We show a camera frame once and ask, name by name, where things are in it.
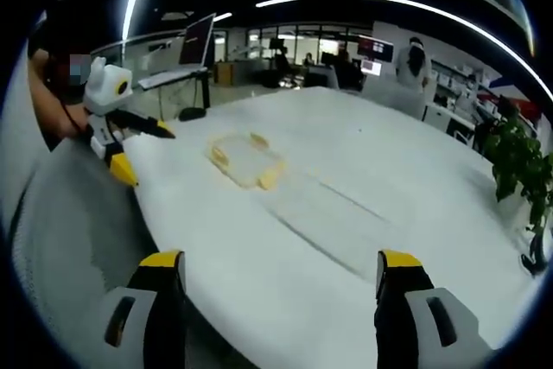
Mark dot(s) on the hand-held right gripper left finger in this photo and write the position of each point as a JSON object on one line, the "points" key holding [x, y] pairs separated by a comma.
{"points": [[166, 300]]}

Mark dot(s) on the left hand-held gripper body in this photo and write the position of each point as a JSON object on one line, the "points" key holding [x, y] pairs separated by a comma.
{"points": [[106, 92]]}

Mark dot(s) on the curved ceiling light strip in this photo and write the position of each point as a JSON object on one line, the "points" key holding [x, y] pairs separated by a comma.
{"points": [[453, 19]]}

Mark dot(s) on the long ceiling light strip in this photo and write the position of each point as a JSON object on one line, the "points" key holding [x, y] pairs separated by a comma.
{"points": [[133, 4]]}

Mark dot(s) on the short ceiling light strip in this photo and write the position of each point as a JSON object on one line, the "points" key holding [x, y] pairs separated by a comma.
{"points": [[276, 1]]}

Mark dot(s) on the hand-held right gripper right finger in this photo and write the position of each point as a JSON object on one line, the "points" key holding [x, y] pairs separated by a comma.
{"points": [[397, 300]]}

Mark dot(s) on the monitor with red screen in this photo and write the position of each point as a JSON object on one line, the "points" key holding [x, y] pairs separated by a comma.
{"points": [[375, 49]]}

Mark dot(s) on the white low cabinet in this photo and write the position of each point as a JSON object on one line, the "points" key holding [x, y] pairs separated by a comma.
{"points": [[449, 122]]}

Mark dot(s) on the clear lid with yellow buckle clips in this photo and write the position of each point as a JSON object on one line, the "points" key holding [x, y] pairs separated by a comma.
{"points": [[242, 161]]}

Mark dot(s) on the tilted computer monitor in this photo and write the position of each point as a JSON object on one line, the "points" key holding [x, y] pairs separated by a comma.
{"points": [[196, 40]]}

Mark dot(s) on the green potted plant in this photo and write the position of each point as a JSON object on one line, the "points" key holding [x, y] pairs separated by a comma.
{"points": [[520, 161]]}

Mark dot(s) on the small black device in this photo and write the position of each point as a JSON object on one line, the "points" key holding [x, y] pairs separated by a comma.
{"points": [[192, 114]]}

